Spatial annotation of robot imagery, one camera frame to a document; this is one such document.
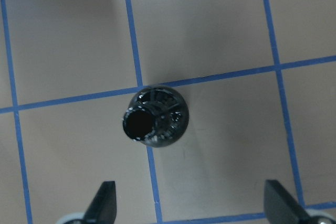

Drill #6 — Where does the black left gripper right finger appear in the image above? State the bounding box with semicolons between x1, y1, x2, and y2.
264;179;310;224

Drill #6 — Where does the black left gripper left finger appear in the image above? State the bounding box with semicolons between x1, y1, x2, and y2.
82;181;116;224

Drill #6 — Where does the dark wine bottle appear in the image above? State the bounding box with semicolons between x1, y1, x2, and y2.
122;85;190;148

